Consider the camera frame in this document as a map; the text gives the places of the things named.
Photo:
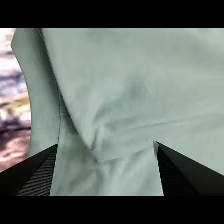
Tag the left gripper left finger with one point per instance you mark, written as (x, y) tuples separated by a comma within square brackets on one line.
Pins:
[(30, 176)]

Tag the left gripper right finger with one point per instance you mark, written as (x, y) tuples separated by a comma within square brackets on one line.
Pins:
[(186, 176)]

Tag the pale green polo shirt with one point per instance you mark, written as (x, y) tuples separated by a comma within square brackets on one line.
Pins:
[(133, 86)]

